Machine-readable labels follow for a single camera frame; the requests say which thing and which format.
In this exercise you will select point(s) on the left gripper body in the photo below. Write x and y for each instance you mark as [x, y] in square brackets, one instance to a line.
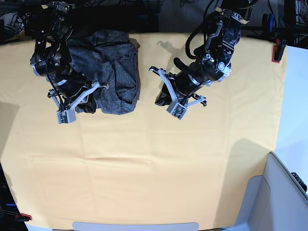
[186, 82]

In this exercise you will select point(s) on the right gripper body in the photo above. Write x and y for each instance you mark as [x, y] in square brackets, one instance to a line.
[70, 91]

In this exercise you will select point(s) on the grey long-sleeve shirt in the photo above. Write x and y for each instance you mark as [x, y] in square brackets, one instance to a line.
[108, 56]

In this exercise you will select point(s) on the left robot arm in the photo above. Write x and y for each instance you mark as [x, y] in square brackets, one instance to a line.
[210, 46]

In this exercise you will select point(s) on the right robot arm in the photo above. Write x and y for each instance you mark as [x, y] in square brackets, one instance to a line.
[51, 59]

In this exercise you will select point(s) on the yellow table cloth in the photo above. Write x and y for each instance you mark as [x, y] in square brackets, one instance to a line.
[145, 167]

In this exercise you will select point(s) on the red black clamp right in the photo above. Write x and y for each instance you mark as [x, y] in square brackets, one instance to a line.
[278, 50]

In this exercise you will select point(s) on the red black clamp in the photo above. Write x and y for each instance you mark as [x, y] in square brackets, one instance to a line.
[22, 217]
[278, 50]

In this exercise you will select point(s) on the grey plate at table edge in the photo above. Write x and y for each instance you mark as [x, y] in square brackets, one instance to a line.
[83, 226]

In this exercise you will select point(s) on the red black clamp left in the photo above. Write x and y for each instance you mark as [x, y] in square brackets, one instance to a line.
[22, 217]

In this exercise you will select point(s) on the white cardboard box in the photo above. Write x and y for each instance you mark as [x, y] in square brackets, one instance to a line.
[273, 201]

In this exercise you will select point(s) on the black remote on box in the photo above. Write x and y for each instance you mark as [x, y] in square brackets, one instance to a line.
[299, 180]

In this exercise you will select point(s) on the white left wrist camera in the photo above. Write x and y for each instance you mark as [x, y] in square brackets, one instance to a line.
[177, 110]

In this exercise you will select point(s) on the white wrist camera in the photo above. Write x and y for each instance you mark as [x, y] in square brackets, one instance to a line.
[66, 116]
[177, 110]

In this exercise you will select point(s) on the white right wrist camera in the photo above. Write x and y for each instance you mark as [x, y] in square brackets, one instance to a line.
[66, 116]

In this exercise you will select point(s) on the blue handled tool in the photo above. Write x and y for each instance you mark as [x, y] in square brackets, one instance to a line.
[268, 21]

